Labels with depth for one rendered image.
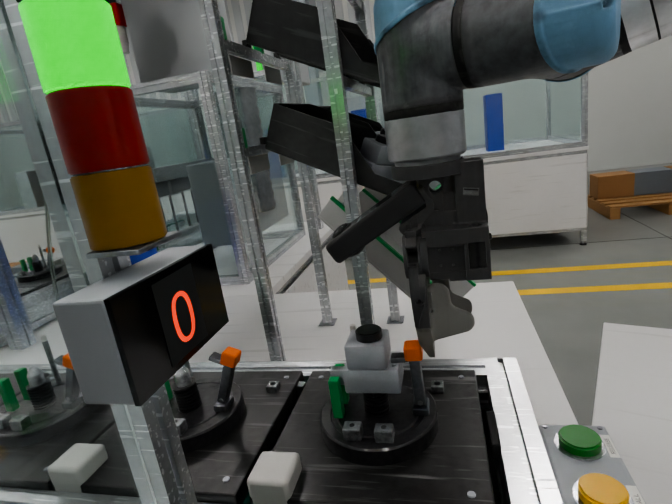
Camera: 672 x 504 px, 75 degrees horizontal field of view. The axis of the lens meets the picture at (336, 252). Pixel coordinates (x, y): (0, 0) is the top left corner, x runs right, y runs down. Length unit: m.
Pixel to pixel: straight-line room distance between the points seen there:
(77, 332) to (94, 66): 0.16
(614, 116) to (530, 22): 9.00
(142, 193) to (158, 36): 1.51
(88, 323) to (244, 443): 0.33
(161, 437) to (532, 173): 4.19
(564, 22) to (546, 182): 4.08
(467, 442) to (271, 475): 0.21
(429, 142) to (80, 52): 0.27
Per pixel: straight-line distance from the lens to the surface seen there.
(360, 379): 0.51
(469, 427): 0.56
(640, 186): 6.14
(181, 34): 1.76
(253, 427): 0.61
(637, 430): 0.78
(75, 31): 0.32
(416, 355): 0.50
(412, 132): 0.41
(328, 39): 0.67
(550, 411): 0.78
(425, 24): 0.41
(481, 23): 0.39
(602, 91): 9.30
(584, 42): 0.38
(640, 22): 0.51
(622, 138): 9.44
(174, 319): 0.33
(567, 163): 4.46
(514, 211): 4.44
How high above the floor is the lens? 1.31
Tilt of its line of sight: 15 degrees down
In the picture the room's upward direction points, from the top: 8 degrees counter-clockwise
